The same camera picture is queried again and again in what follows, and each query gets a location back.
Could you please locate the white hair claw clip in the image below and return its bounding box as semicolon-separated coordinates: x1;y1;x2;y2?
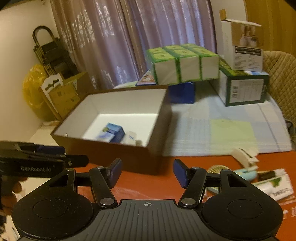
231;148;259;169

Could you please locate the red Motul cardboard sheet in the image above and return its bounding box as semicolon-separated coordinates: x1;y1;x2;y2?
74;150;296;241

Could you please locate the white embroidered bed cover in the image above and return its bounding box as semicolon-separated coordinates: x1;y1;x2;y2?
1;120;59;240

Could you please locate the blue white tube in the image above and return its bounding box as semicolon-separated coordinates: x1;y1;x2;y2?
253;169;294;201

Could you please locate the green white carton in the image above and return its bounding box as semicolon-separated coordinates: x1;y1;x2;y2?
211;58;269;106

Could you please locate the quilted beige chair cover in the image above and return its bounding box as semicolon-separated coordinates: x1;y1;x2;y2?
262;50;296;121

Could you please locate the black folding cart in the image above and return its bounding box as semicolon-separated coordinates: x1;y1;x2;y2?
32;26;79;79

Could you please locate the brown cardboard box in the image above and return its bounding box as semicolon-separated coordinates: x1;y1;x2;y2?
39;72;95;121

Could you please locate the white product carton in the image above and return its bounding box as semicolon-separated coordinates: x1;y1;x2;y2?
221;18;264;72

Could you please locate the green tissue pack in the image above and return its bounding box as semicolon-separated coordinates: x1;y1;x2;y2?
146;43;219;85

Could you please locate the mint handheld fan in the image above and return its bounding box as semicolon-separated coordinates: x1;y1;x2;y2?
206;164;258;193

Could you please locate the yellow plastic bag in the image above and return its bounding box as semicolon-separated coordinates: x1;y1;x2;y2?
23;64;55;121

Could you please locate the blue medicine box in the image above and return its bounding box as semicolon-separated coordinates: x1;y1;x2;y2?
95;123;125;143

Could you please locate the white cube power socket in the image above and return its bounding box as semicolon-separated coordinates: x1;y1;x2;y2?
122;131;142;146

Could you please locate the person left hand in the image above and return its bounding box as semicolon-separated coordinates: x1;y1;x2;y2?
1;177;28;216

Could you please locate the dark spray bottle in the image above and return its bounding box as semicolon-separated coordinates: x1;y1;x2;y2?
258;171;276;181

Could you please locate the plaid blue green cloth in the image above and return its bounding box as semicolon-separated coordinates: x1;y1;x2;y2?
113;81;293;157

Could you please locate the brown storage box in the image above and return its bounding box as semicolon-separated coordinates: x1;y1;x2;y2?
51;85;171;175

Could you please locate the purple curtain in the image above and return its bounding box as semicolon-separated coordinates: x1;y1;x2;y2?
51;0;217;90

